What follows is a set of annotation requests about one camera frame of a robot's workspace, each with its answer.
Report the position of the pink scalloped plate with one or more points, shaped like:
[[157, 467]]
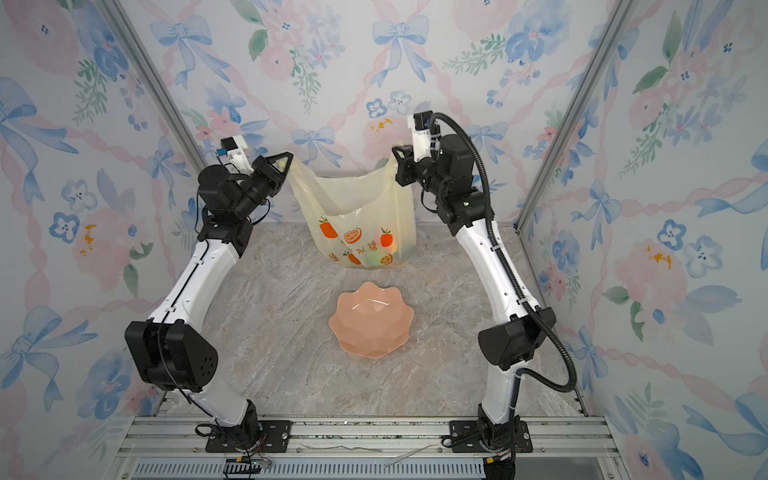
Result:
[[372, 321]]

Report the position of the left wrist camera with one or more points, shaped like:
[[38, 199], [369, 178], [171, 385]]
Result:
[[233, 151]]

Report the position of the right corner aluminium post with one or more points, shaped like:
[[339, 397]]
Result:
[[614, 29]]

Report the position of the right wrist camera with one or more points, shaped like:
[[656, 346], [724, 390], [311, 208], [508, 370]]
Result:
[[425, 135]]

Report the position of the left corner aluminium post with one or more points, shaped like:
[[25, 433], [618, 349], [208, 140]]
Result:
[[121, 57]]

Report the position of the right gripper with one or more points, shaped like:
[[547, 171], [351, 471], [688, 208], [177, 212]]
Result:
[[410, 166]]

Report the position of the corner aluminium post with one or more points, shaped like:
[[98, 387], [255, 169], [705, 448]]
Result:
[[121, 57], [614, 29]]

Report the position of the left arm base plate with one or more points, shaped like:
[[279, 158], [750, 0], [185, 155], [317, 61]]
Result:
[[270, 436]]

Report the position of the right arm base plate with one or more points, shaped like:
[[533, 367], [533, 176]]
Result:
[[479, 436]]

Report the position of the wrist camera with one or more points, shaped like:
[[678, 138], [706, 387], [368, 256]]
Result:
[[233, 151], [425, 135]]

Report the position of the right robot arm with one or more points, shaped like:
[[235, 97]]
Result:
[[445, 167]]

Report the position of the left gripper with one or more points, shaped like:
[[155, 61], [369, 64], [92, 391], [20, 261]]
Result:
[[266, 171]]

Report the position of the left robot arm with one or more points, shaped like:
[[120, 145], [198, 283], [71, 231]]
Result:
[[169, 349]]

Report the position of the yellow plastic bag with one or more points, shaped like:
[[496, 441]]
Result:
[[365, 222]]

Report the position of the aluminium front rail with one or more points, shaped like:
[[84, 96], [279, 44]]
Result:
[[166, 447]]

